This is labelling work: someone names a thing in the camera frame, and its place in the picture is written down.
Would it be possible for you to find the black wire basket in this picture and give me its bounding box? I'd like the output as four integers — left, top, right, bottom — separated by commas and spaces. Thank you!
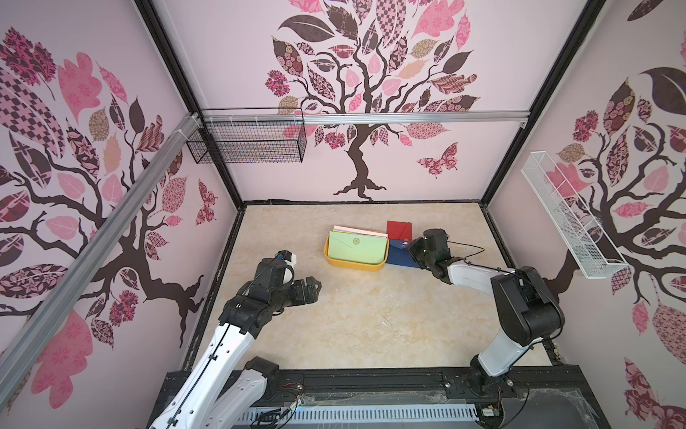
187, 107, 307, 164

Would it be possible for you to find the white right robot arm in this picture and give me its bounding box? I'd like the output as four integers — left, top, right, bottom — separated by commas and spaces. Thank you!
408, 229, 566, 397

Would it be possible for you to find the white wire basket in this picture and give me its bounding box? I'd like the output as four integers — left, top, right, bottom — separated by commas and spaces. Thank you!
521, 151, 629, 280

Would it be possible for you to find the yellow plastic storage box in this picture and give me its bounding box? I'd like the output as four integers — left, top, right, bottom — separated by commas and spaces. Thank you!
323, 232, 389, 273

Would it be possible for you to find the red envelope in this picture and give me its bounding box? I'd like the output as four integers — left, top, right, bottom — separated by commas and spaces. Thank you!
386, 221, 414, 241

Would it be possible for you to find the navy blue envelope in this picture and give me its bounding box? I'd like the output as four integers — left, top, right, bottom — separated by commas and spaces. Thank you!
386, 240, 421, 269

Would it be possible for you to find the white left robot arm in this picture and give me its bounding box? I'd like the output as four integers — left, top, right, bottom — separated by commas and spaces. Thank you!
149, 250, 322, 428

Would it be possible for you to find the pink envelope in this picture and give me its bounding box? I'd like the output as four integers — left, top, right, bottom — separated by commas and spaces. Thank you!
332, 225, 388, 239

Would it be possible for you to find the mint green envelope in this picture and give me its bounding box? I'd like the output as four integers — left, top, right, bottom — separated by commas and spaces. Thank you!
328, 232, 388, 265

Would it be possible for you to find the aluminium rail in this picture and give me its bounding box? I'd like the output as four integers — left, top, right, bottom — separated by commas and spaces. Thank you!
0, 113, 202, 409

